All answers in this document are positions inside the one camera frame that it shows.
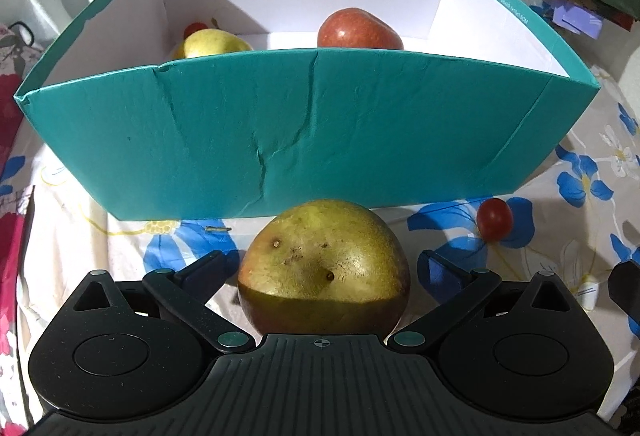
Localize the speckled yellow pear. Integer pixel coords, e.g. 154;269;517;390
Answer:
237;198;412;342

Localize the purple folded paper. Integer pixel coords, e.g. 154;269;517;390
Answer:
552;0;606;39

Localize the blue floral tablecloth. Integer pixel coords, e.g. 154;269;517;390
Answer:
15;63;640;423

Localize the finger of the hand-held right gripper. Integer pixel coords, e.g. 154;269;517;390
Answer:
607;260;640;318

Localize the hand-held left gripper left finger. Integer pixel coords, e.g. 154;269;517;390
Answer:
65;250;256;357

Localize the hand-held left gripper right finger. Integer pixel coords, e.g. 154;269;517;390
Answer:
387;250;583;355

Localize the small white tag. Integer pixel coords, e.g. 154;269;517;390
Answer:
575;273;599;310

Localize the teal cardboard box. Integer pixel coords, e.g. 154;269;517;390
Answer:
13;0;599;222

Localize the yellow-green apple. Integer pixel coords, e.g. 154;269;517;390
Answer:
170;28;255;60

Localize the red floral bag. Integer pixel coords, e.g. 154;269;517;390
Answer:
0;21;47;436

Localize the dark red apple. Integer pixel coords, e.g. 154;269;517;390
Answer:
317;7;405;51

